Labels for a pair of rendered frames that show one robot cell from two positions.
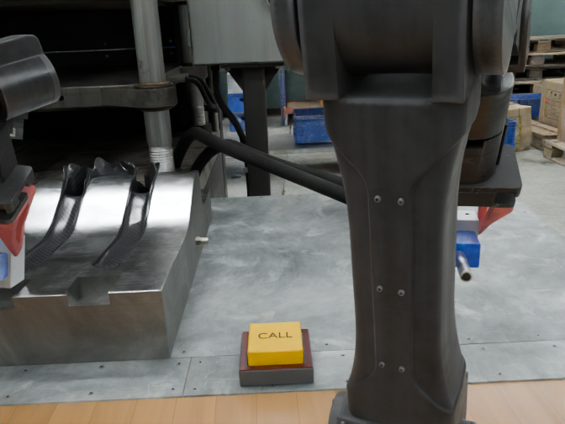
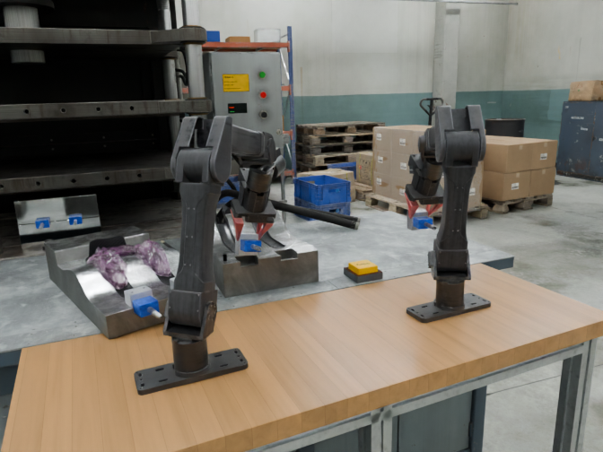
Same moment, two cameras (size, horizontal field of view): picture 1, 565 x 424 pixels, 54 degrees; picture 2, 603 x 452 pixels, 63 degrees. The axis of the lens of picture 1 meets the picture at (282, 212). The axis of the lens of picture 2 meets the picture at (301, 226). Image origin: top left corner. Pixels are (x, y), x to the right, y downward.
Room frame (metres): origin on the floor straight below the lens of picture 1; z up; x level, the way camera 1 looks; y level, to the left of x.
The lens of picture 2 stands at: (-0.59, 0.64, 1.29)
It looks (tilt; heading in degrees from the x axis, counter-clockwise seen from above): 15 degrees down; 339
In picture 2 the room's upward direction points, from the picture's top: 2 degrees counter-clockwise
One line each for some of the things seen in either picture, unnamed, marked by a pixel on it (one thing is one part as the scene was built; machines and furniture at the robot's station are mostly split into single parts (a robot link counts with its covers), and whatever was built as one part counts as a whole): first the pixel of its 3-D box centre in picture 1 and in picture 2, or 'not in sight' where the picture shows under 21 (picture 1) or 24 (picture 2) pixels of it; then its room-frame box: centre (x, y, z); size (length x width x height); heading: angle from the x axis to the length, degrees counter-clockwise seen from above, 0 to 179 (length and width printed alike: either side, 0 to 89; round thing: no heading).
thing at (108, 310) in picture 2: not in sight; (123, 271); (0.72, 0.63, 0.86); 0.50 x 0.26 x 0.11; 18
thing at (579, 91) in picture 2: not in sight; (588, 91); (4.74, -6.00, 1.26); 0.42 x 0.33 x 0.29; 177
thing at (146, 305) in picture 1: (109, 233); (245, 240); (0.81, 0.27, 0.87); 0.50 x 0.26 x 0.14; 0
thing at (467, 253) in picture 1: (457, 251); (423, 223); (0.55, -0.19, 0.93); 0.13 x 0.05 x 0.05; 169
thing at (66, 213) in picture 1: (95, 207); (242, 227); (0.80, 0.28, 0.92); 0.35 x 0.16 x 0.09; 0
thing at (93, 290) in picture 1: (96, 299); (286, 258); (0.58, 0.22, 0.87); 0.05 x 0.05 x 0.04; 0
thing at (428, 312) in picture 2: not in sight; (450, 293); (0.27, -0.06, 0.84); 0.20 x 0.07 x 0.08; 92
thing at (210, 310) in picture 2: not in sight; (188, 317); (0.25, 0.53, 0.90); 0.09 x 0.06 x 0.06; 49
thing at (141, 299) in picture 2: not in sight; (147, 308); (0.45, 0.59, 0.86); 0.13 x 0.05 x 0.05; 18
